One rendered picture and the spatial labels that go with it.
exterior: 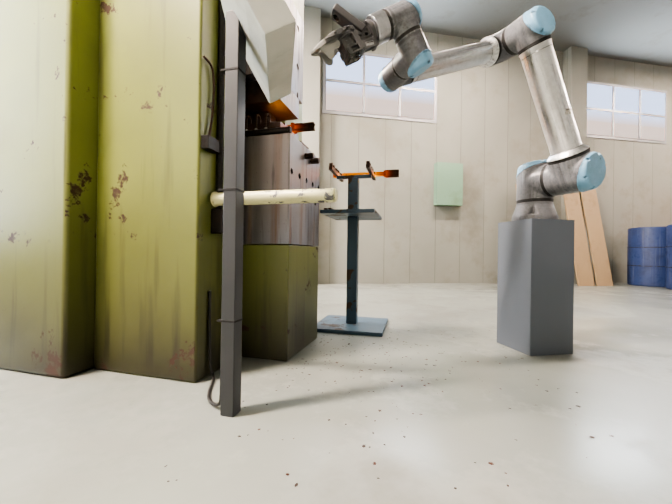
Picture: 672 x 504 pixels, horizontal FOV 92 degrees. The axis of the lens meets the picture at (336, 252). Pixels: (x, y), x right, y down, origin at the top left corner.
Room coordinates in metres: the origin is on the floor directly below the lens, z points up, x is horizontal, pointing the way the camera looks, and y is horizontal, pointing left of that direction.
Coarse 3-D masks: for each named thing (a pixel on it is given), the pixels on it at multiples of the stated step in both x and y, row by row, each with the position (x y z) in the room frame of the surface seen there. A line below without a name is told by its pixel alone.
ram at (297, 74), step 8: (288, 0) 1.39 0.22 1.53; (296, 16) 1.48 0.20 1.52; (296, 24) 1.48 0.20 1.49; (296, 32) 1.48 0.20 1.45; (296, 40) 1.48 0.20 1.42; (296, 48) 1.48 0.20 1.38; (296, 56) 1.49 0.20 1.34; (296, 64) 1.50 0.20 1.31; (248, 72) 1.31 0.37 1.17; (296, 72) 1.49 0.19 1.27; (248, 80) 1.36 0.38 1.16; (256, 80) 1.36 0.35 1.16; (296, 80) 1.49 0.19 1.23; (296, 88) 1.49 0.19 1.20
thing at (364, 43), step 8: (368, 24) 1.00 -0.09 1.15; (344, 32) 0.98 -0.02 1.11; (352, 32) 0.98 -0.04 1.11; (360, 32) 1.01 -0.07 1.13; (368, 32) 1.02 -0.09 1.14; (376, 32) 1.01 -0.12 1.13; (344, 40) 0.99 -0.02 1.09; (352, 40) 1.00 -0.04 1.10; (360, 40) 0.99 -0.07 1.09; (368, 40) 1.01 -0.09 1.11; (376, 40) 1.02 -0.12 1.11; (344, 48) 0.99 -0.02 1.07; (352, 48) 0.99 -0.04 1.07; (360, 48) 0.99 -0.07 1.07; (368, 48) 1.01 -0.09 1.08; (376, 48) 1.04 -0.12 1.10; (344, 56) 1.03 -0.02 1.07; (352, 56) 1.01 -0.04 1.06; (360, 56) 1.03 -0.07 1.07
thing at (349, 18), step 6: (336, 6) 0.99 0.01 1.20; (336, 12) 0.99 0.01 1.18; (342, 12) 0.99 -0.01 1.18; (348, 12) 0.99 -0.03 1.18; (336, 18) 1.01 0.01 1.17; (342, 18) 1.00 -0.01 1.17; (348, 18) 0.99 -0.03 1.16; (354, 18) 1.00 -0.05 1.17; (342, 24) 1.02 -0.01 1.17; (348, 24) 1.01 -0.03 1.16; (354, 24) 1.00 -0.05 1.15; (360, 24) 1.00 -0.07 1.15; (360, 30) 1.00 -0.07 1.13
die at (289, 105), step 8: (248, 88) 1.37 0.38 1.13; (256, 88) 1.36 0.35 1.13; (248, 96) 1.37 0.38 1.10; (256, 96) 1.36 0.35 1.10; (264, 96) 1.35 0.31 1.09; (288, 96) 1.40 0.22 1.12; (296, 96) 1.49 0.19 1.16; (248, 104) 1.38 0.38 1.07; (256, 104) 1.38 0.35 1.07; (264, 104) 1.37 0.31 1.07; (272, 104) 1.37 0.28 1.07; (280, 104) 1.37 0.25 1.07; (288, 104) 1.41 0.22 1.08; (296, 104) 1.49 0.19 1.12; (248, 112) 1.46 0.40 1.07; (256, 112) 1.45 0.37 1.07; (272, 112) 1.45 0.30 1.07; (280, 112) 1.45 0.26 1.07; (288, 112) 1.45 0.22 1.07; (296, 112) 1.50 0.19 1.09; (280, 120) 1.54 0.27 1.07
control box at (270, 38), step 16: (224, 0) 0.88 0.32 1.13; (240, 0) 0.75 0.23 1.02; (256, 0) 0.71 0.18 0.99; (272, 0) 0.71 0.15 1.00; (240, 16) 0.82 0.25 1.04; (256, 16) 0.71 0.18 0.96; (272, 16) 0.71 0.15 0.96; (288, 16) 0.72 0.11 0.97; (256, 32) 0.76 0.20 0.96; (272, 32) 0.72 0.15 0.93; (288, 32) 0.75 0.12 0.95; (256, 48) 0.84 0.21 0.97; (272, 48) 0.77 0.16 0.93; (288, 48) 0.81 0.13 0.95; (256, 64) 0.93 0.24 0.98; (272, 64) 0.84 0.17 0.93; (288, 64) 0.88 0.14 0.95; (272, 80) 0.91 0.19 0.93; (288, 80) 0.96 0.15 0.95; (272, 96) 1.01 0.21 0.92
